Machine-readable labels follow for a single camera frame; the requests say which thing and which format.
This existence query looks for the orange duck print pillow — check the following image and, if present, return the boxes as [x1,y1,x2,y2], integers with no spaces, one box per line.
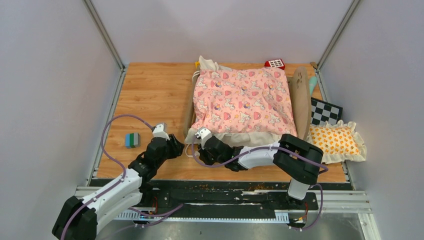
[306,120,367,165]

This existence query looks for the mint green massager wand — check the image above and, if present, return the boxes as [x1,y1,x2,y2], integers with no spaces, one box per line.
[309,76,318,95]

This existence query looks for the red white grid block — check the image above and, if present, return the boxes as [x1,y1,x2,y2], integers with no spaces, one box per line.
[264,58,286,70]

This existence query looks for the black and silver chessboard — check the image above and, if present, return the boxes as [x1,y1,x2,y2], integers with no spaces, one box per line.
[310,97,343,126]

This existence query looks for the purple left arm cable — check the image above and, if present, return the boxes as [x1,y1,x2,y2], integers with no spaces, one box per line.
[59,114,185,240]

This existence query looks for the blue green grey block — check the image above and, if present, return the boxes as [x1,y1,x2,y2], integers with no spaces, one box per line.
[124,132,141,149]

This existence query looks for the pink unicorn drawstring bag blanket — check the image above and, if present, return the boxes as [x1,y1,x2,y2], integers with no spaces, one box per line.
[184,56,298,147]

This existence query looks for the wooden striped pet bed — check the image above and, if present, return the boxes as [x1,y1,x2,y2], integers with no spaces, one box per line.
[182,64,312,140]

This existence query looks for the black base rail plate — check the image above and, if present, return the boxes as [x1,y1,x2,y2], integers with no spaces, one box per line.
[135,180,320,220]

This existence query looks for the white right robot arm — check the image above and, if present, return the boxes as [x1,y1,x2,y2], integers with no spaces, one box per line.
[193,128,328,209]

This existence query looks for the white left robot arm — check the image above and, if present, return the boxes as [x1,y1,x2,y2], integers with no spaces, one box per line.
[51,134,185,240]

